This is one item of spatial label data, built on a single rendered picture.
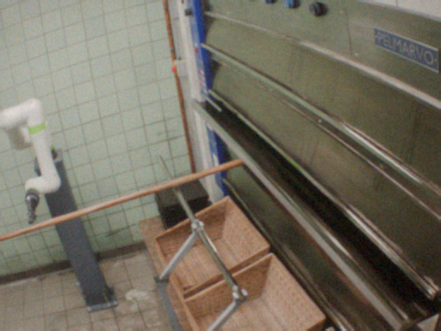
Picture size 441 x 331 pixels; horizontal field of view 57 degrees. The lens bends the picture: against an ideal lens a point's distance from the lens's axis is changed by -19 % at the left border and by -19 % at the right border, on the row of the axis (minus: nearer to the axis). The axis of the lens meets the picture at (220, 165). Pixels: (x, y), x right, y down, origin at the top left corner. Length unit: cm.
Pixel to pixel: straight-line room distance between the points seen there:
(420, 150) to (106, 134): 269
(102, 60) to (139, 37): 30
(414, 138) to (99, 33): 254
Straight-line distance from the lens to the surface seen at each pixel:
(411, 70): 104
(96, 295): 338
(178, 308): 243
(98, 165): 350
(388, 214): 126
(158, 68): 335
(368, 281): 118
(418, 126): 106
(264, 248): 230
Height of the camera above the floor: 224
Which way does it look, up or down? 27 degrees down
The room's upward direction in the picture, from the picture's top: 9 degrees counter-clockwise
